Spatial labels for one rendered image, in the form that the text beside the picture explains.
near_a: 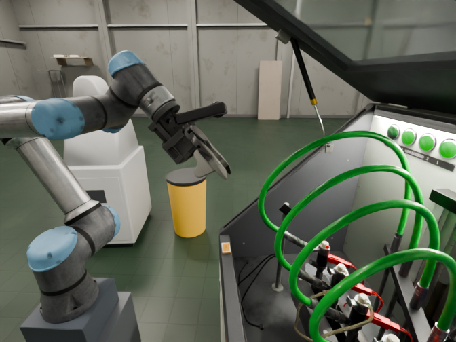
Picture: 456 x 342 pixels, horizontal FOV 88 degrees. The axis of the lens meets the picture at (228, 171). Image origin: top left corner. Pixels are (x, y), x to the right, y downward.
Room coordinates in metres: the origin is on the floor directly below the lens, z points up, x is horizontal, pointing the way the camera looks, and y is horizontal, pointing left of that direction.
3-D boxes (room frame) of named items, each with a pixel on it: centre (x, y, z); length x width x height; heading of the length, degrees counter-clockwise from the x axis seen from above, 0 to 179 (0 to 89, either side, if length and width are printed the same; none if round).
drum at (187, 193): (2.14, 0.41, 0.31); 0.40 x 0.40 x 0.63
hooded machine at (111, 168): (2.12, 1.16, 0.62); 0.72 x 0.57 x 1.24; 179
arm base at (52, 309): (0.52, 0.48, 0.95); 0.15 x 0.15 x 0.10
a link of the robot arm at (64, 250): (0.53, 0.48, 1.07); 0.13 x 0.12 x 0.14; 163
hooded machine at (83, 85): (5.42, 2.92, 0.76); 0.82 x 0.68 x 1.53; 87
